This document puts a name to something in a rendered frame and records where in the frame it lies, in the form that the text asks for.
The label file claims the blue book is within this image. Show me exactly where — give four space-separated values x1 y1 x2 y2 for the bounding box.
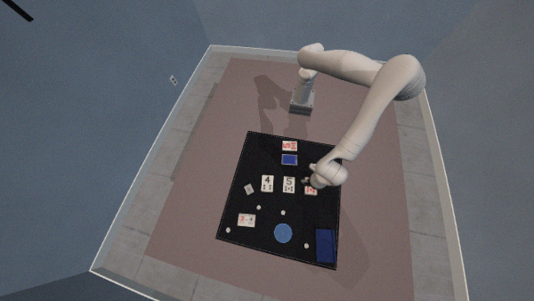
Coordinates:
314 228 338 264

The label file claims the red and black print card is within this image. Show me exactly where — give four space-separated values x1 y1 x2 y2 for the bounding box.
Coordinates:
237 212 257 229

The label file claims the blue disc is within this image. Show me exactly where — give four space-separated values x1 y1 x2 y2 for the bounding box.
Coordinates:
272 223 294 244

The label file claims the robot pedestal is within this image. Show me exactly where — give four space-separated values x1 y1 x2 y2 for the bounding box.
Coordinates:
288 89 316 117

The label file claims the black mat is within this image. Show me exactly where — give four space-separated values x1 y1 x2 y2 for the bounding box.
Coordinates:
215 130 344 271

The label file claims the mauve pink table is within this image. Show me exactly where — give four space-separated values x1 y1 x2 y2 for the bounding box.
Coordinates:
143 57 417 301

